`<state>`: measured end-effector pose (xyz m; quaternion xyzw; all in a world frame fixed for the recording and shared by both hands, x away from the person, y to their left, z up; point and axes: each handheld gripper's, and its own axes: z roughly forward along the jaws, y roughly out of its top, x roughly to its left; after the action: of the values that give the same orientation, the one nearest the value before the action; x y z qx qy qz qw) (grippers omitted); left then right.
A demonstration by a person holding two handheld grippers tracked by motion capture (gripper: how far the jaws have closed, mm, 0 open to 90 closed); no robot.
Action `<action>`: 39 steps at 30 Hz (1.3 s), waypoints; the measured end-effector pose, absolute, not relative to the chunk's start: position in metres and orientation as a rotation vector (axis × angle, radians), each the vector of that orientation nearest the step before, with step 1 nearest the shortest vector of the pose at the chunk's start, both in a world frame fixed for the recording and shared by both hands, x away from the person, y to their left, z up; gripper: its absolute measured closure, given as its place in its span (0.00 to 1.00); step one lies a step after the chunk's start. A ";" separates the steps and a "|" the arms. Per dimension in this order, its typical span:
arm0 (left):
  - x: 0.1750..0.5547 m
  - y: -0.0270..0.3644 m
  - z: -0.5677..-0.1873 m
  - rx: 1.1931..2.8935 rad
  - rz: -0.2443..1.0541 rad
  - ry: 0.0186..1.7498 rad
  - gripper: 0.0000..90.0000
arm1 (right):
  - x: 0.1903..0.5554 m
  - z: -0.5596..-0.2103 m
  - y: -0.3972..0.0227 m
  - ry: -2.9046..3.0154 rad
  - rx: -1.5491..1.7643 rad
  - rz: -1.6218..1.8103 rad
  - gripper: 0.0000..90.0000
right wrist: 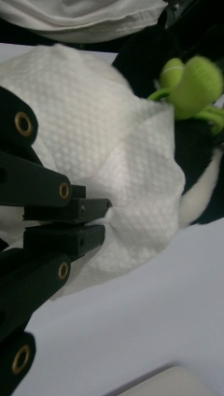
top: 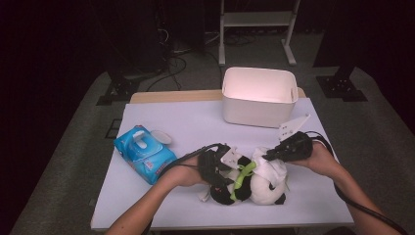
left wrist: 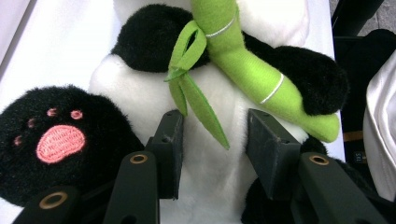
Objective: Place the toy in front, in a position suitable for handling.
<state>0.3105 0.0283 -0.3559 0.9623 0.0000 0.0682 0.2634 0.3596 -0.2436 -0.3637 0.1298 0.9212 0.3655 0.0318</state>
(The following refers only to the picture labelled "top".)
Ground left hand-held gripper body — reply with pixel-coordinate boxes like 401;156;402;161
197;143;241;187

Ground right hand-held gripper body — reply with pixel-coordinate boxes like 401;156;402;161
278;114;314;163

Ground panda plush toy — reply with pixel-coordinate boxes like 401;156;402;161
197;146;290;207

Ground white plastic storage box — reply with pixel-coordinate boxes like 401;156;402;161
221;67;300;129

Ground blue wet wipes pack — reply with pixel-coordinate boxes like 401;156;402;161
113;124;179;186

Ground person's left hand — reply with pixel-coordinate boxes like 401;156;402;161
162;156;209;188

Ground person's right hand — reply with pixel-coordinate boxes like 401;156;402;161
290;143;341;179

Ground black stand base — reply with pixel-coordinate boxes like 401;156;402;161
96;62;141;106
315;65;369;103

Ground black floor grid panel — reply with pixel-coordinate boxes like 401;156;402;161
105;118;122;140

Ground white metal stand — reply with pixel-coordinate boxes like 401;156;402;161
217;0;301;68

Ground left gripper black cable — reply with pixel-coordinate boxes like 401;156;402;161
143;142;229;235

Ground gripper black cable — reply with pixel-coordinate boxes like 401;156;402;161
143;142;229;235
304;130;409;235

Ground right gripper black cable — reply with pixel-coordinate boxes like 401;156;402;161
304;130;409;235

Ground black floor cables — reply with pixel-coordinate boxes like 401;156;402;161
145;55;189;92

